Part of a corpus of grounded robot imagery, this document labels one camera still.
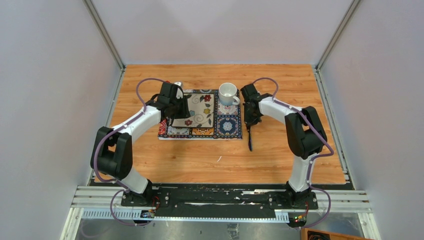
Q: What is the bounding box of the purple handled knife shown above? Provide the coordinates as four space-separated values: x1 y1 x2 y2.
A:
246 126 253 152

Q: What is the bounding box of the orange wooden box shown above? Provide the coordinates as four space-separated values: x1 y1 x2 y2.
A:
300 228 367 240

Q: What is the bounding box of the white mug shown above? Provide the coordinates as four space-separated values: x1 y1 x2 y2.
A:
218 82 241 106

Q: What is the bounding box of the colourful patterned placemat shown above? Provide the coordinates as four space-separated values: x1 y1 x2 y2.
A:
157 89 243 140

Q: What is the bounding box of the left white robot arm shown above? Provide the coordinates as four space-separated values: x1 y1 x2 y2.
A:
90 81 190 207

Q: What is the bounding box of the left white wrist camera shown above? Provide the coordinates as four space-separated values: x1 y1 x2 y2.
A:
174 81 184 99

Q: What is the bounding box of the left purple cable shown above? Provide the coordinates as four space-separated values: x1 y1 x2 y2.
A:
93 77 167 228

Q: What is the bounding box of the square floral plate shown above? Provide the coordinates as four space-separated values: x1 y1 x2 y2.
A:
171 92 215 128

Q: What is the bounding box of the aluminium frame rail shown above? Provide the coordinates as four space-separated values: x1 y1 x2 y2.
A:
71 186 372 223

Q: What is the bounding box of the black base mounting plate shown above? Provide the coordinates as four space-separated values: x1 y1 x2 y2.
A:
120 183 319 219

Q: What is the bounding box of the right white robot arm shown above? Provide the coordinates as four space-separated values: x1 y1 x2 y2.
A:
241 83 328 209

